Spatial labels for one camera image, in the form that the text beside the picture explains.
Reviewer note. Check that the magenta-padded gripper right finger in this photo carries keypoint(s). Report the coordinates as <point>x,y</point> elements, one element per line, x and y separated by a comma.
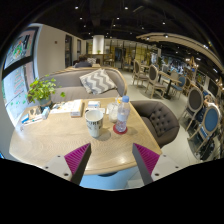
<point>147,159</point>

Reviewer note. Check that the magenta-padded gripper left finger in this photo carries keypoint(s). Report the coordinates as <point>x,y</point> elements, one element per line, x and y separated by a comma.
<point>76,159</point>

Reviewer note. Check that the clear blue-capped water bottle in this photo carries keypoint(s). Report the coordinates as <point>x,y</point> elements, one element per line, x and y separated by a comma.
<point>122,115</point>

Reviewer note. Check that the white printed mug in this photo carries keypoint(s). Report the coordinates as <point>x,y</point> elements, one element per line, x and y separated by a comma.
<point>94,126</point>

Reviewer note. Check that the dark grey tufted armchair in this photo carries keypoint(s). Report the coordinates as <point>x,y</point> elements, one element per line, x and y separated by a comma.
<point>160,121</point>

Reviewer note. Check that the flat round red coaster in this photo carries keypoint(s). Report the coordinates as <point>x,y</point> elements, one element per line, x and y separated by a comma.
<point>115,130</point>

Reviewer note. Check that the white open booklet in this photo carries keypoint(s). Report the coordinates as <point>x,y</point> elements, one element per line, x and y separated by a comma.
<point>61,107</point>

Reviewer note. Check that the light blue tissue pack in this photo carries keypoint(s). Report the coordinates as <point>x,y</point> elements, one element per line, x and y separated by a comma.
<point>45,112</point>

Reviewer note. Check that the clear plastic cup with straw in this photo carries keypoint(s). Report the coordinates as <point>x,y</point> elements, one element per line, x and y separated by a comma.
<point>113,113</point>

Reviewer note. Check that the small blue white box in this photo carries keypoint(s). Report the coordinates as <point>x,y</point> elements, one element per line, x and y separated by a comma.
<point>93,104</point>

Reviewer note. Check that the group of dining chairs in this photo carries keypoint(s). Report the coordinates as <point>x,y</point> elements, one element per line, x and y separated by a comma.
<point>195,103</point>

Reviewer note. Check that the potted green plant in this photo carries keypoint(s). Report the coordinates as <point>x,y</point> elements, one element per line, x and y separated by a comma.
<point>41,90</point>

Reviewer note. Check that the grey upholstered sofa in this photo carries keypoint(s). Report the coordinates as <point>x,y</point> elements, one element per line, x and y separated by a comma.
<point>70,81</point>

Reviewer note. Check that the grey white chevron cushion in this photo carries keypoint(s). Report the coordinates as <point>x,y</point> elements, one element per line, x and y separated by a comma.
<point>98,81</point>

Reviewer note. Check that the dark café table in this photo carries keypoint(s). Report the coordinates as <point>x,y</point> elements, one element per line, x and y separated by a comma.
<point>170,78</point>

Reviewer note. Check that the person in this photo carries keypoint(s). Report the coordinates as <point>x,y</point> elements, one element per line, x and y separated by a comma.
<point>83,63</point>

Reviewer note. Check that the white round column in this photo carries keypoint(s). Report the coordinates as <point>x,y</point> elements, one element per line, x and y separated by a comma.
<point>98,44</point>

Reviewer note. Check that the group of ceiling lights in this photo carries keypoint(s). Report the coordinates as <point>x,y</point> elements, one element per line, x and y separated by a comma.
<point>126,7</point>

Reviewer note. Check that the framed colourful wall picture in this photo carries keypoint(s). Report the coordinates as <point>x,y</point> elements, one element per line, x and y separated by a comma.
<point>20,46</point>

